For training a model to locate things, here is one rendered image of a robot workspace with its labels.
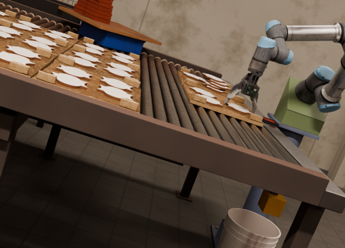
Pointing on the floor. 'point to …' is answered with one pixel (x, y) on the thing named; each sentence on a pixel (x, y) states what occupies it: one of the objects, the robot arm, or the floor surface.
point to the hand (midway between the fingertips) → (238, 108)
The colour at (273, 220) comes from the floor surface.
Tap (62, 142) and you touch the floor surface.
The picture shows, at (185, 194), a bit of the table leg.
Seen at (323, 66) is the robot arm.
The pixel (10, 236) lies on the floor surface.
